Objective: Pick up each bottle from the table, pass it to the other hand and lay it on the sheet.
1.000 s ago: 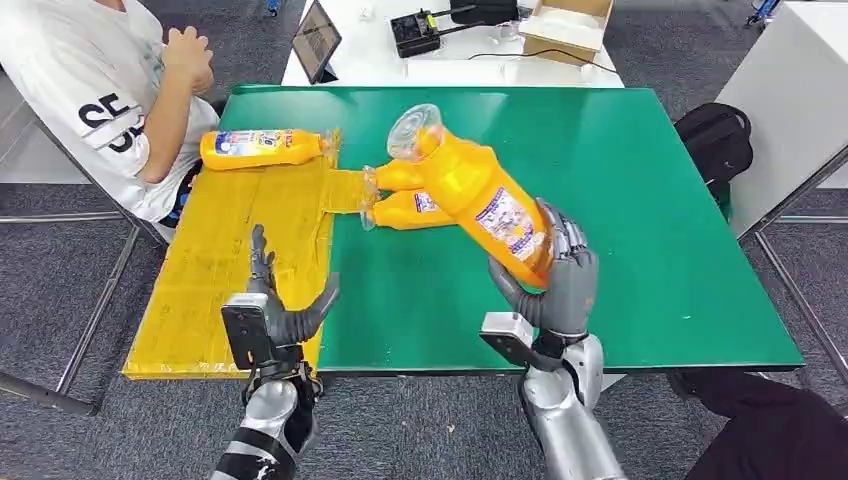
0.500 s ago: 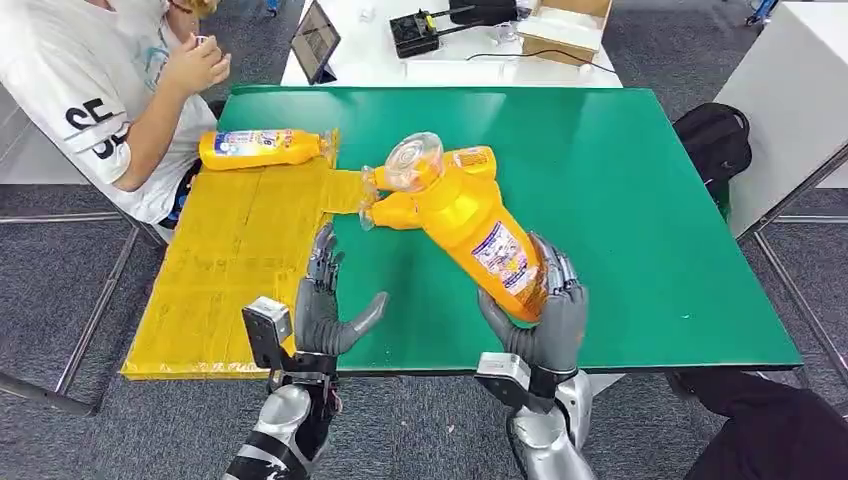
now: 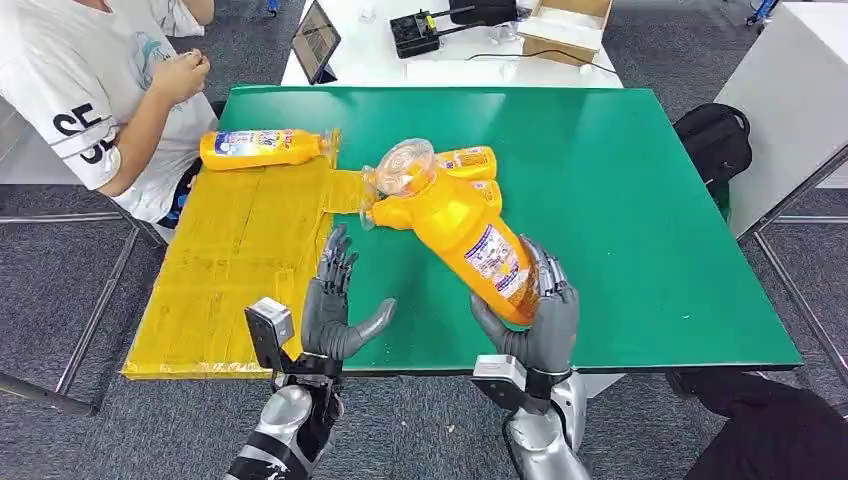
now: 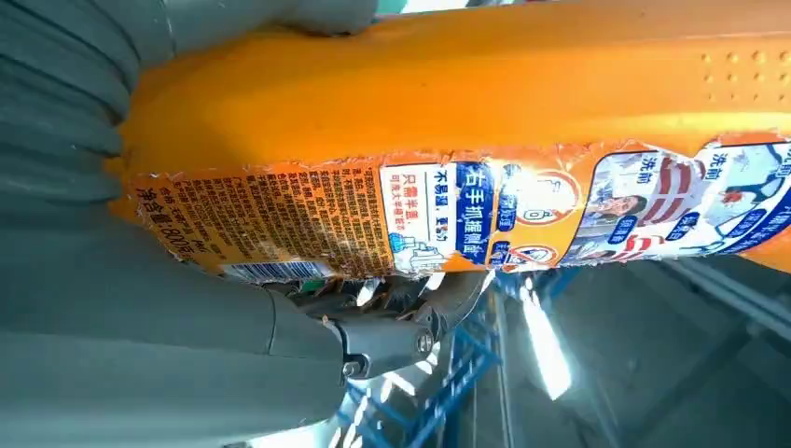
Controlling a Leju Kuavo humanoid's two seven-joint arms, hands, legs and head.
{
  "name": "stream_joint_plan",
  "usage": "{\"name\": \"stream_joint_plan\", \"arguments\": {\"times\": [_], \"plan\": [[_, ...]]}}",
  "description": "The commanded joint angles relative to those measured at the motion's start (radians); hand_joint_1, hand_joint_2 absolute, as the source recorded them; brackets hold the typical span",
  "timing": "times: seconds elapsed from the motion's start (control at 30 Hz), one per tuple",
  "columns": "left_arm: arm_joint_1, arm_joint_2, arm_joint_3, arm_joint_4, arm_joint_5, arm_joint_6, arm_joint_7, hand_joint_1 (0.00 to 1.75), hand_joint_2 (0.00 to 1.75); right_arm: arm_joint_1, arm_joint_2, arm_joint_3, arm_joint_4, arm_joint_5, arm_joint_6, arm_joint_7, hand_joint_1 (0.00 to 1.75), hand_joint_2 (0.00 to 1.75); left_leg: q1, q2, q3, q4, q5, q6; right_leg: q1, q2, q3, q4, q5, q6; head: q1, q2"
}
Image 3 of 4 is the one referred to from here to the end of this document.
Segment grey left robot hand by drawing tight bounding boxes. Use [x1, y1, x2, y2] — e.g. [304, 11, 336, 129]
[301, 225, 399, 362]

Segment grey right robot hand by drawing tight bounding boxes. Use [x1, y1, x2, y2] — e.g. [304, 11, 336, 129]
[470, 235, 581, 376]

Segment orange drink bottle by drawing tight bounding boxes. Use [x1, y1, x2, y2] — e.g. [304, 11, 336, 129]
[357, 180, 503, 232]
[199, 127, 340, 172]
[374, 137, 541, 328]
[360, 145, 498, 200]

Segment yellow sheet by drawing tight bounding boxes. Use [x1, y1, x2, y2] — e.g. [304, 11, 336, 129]
[121, 129, 369, 382]

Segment green mat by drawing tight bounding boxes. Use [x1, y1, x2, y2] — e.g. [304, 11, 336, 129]
[215, 84, 803, 374]

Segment black backpack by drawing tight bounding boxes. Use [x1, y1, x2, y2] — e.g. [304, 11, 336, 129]
[672, 102, 755, 207]

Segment white table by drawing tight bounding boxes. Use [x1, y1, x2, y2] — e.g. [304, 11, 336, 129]
[281, 0, 624, 89]

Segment black tablet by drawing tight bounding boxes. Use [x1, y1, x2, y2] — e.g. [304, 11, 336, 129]
[291, 0, 342, 86]

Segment cardboard box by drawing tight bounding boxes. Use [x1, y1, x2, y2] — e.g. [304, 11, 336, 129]
[516, 0, 614, 68]

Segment clear plastic bag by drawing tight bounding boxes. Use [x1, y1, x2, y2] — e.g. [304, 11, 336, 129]
[488, 21, 523, 46]

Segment black pouch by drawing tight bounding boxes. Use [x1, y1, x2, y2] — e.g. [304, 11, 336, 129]
[449, 0, 519, 26]

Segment person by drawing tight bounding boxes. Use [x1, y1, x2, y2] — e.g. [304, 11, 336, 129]
[0, 0, 220, 227]

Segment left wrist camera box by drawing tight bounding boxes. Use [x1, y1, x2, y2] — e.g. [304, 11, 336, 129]
[245, 298, 296, 372]

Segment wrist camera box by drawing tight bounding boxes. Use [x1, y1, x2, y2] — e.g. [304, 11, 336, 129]
[245, 298, 296, 372]
[471, 354, 531, 412]

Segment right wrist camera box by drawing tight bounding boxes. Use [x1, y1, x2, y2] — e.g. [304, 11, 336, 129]
[471, 354, 531, 412]

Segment black cable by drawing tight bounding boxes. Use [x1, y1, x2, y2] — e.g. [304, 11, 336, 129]
[465, 49, 617, 75]

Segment metal frame table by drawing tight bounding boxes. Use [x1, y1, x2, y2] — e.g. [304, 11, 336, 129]
[0, 92, 167, 419]

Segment black device with yellow switch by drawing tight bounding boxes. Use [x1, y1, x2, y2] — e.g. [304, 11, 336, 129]
[389, 6, 478, 60]

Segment blue metal frame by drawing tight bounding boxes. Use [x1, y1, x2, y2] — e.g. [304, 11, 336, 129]
[745, 0, 780, 28]

